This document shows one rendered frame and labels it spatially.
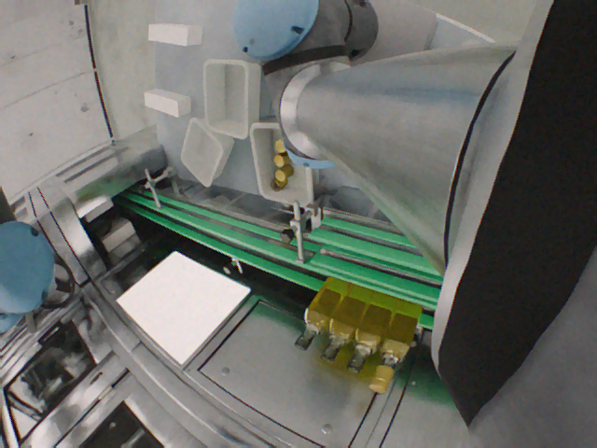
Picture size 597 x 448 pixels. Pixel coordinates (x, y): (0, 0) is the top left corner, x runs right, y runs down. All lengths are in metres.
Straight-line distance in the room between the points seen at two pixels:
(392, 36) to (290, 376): 0.73
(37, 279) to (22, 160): 3.63
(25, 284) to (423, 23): 0.59
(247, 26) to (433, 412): 0.80
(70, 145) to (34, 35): 1.62
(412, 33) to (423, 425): 0.79
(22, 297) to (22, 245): 0.04
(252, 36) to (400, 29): 0.27
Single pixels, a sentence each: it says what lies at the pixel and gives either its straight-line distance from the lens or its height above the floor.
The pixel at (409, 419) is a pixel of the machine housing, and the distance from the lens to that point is 0.68.
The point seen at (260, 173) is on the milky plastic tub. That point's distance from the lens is 0.74.
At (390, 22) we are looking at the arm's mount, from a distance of 0.51.
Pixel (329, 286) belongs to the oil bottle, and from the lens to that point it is 0.60.
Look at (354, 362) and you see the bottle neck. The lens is 0.52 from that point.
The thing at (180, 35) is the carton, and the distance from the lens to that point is 0.92.
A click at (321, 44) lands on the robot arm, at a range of 0.33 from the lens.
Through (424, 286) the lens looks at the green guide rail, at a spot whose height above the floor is 0.94.
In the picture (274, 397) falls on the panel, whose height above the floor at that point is 1.24.
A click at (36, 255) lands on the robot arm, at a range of 0.26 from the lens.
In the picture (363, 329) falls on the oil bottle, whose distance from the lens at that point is 0.54.
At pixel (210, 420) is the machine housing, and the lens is 0.67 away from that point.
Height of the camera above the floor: 1.35
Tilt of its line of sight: 43 degrees down
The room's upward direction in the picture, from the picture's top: 136 degrees counter-clockwise
